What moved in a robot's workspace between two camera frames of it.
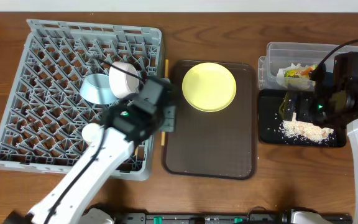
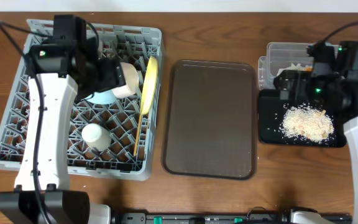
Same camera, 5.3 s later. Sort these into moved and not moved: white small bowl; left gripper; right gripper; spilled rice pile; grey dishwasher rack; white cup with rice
Moved: left gripper; right gripper
Not moved: white small bowl; spilled rice pile; white cup with rice; grey dishwasher rack
